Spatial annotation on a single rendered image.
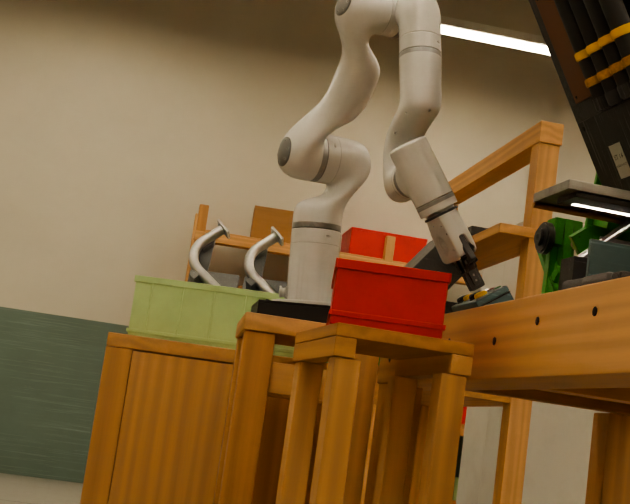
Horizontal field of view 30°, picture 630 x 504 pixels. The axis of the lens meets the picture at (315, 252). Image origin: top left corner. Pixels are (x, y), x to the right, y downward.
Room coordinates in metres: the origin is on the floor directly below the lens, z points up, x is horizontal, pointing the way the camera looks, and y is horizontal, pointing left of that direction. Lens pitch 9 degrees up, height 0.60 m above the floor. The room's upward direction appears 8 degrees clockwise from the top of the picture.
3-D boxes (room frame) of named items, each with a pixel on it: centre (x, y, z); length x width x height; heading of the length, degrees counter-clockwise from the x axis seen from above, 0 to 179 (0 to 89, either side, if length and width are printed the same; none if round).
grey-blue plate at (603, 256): (2.19, -0.57, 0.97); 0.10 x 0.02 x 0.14; 102
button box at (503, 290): (2.44, -0.37, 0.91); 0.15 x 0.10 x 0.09; 12
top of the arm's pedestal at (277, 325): (2.76, -0.01, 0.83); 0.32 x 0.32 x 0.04; 6
